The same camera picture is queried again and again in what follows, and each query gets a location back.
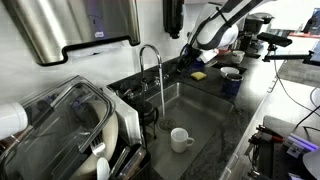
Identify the stainless paper towel dispenser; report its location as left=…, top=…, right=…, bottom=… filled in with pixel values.
left=1, top=0, right=142, bottom=67

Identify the yellow sponge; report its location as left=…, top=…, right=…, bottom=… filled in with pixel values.
left=190, top=71, right=208, bottom=81

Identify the chrome gooseneck faucet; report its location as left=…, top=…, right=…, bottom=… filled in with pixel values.
left=138, top=44, right=164, bottom=95

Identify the silver fork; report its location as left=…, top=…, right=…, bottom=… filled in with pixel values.
left=89, top=131, right=108, bottom=158

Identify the white spoon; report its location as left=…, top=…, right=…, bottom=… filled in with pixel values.
left=96, top=156, right=111, bottom=180

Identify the clear plastic container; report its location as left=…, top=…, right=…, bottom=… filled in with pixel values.
left=0, top=75, right=117, bottom=180

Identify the large cream plate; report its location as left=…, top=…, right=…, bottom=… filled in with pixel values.
left=69, top=99, right=120, bottom=180

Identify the black utensil caddy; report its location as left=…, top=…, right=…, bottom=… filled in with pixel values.
left=109, top=143, right=152, bottom=180

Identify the chrome faucet lever handle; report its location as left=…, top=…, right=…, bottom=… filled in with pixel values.
left=120, top=87, right=135, bottom=100
left=153, top=74, right=170, bottom=85

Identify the black soap dispenser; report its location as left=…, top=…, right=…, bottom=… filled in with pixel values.
left=162, top=0, right=185, bottom=40

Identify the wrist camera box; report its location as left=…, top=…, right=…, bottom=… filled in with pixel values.
left=199, top=49, right=220, bottom=64

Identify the thin black cable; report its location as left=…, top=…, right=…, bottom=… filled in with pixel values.
left=273, top=59, right=320, bottom=118

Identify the red-handled tool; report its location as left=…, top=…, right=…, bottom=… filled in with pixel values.
left=255, top=124, right=285, bottom=145

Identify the black french press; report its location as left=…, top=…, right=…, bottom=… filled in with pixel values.
left=134, top=89, right=160, bottom=148

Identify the black mount bar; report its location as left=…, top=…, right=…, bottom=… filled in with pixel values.
left=261, top=49, right=320, bottom=66

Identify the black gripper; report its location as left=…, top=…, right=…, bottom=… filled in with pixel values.
left=176, top=44, right=203, bottom=73

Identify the stainless steel sink basin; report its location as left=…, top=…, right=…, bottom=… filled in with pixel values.
left=144, top=81, right=235, bottom=180

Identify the blue steel-lined cup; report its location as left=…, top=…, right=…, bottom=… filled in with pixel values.
left=222, top=72, right=245, bottom=98

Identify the purple-lit device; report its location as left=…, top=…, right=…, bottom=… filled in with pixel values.
left=285, top=132, right=320, bottom=158

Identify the white round mug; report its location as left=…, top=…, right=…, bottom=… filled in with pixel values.
left=231, top=49, right=246, bottom=65

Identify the white bowl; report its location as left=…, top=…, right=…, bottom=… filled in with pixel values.
left=220, top=66, right=241, bottom=79

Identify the black coffee maker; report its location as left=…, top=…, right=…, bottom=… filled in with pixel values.
left=244, top=12, right=275, bottom=35

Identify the white cylinder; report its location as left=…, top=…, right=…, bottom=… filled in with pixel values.
left=0, top=101, right=30, bottom=141

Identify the black camera on stand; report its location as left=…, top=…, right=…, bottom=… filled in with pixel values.
left=256, top=31, right=293, bottom=48

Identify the round sink drain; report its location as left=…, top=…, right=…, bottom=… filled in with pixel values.
left=157, top=117, right=177, bottom=133

